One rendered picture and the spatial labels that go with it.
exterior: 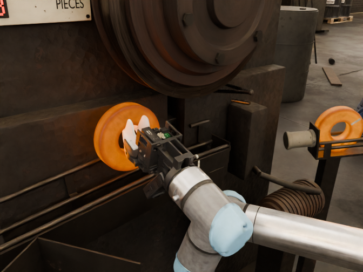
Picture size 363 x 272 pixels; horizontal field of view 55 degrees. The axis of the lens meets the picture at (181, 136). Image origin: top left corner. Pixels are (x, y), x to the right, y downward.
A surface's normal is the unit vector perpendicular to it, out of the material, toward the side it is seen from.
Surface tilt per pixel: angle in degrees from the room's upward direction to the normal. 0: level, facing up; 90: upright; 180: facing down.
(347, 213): 0
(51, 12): 90
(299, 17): 90
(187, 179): 30
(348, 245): 51
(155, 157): 105
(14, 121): 0
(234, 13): 90
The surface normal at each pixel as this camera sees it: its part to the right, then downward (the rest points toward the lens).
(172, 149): -0.79, 0.26
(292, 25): -0.04, 0.42
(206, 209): -0.37, -0.45
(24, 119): 0.02, -0.91
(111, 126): 0.61, 0.30
